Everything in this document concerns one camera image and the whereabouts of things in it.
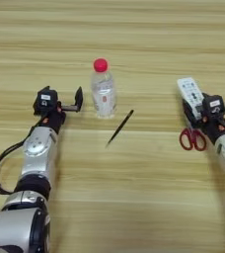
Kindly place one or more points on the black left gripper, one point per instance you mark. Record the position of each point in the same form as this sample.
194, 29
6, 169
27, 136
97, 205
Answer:
53, 120

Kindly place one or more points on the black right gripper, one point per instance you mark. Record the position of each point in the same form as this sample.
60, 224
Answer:
218, 126

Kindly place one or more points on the white remote control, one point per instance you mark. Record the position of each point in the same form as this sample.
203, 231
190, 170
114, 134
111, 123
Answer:
191, 94

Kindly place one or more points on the clear bottle with red cap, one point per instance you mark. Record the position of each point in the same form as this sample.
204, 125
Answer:
103, 92

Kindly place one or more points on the black pen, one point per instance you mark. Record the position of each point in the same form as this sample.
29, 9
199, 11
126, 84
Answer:
119, 128

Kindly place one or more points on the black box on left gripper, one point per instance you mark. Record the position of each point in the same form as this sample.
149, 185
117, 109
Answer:
46, 100

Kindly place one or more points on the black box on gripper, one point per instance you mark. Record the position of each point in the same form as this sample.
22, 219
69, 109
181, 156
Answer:
46, 100
214, 105

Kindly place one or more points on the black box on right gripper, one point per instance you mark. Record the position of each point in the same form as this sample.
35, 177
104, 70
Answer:
214, 105

